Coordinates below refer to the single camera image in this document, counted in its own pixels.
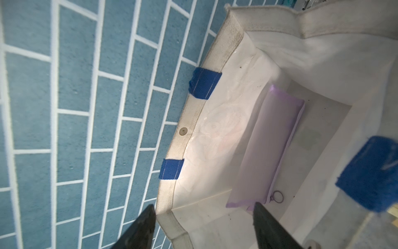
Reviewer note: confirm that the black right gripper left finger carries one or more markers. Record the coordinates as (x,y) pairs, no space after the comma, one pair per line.
(140,234)

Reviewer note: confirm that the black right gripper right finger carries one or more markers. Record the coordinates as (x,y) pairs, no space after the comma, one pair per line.
(270,234)

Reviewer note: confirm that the purple mesh pencil pouch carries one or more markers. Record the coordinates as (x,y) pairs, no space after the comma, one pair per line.
(273,131)

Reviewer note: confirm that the white canvas tote bag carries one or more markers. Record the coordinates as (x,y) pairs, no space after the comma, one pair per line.
(339,175)

